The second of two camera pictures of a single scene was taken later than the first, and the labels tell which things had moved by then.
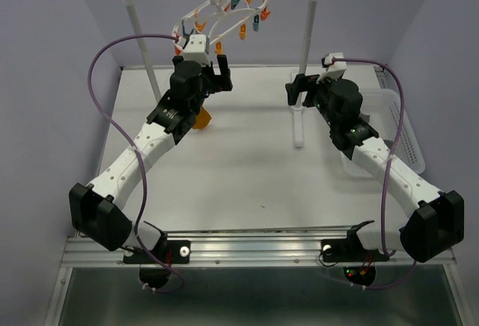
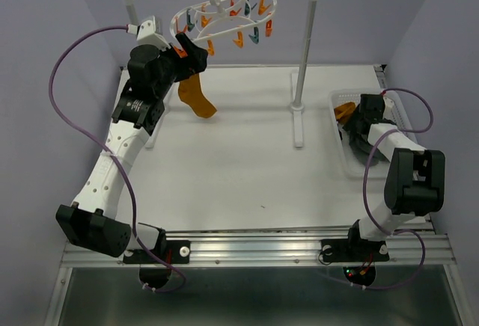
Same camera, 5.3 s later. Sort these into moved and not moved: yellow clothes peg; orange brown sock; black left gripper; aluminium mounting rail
Moved: yellow clothes peg; black left gripper; orange brown sock
Not moved: aluminium mounting rail
